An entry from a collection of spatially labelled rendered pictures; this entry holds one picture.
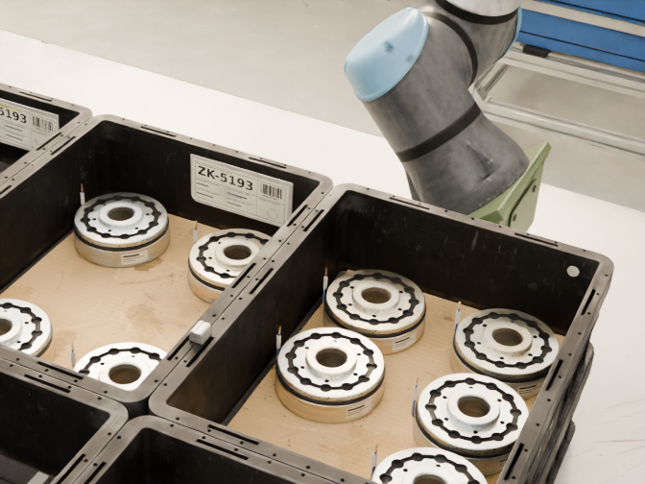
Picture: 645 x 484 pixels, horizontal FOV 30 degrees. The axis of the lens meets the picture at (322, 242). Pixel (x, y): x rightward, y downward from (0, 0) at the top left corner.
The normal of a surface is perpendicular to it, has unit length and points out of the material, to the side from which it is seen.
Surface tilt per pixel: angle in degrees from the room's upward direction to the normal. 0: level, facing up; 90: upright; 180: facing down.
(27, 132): 90
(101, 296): 0
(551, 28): 90
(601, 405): 0
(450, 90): 51
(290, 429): 0
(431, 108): 65
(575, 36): 90
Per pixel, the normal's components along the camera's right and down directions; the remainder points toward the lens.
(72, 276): 0.05, -0.82
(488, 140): 0.40, -0.43
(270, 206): -0.42, 0.50
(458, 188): -0.35, 0.11
